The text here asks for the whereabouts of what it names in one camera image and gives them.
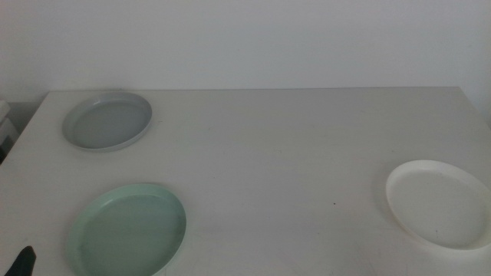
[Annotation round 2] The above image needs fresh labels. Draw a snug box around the mint green shallow bowl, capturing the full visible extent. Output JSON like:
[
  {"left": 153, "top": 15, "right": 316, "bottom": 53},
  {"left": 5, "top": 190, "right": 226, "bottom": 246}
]
[{"left": 65, "top": 182, "right": 188, "bottom": 276}]

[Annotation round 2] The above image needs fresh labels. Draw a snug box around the grey shallow bowl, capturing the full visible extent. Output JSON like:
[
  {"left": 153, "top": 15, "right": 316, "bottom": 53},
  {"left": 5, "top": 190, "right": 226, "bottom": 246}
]
[{"left": 61, "top": 90, "right": 153, "bottom": 153}]

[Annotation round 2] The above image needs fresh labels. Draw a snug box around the white shallow bowl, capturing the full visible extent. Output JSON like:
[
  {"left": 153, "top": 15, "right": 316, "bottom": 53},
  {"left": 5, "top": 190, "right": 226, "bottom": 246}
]
[{"left": 385, "top": 159, "right": 491, "bottom": 252}]

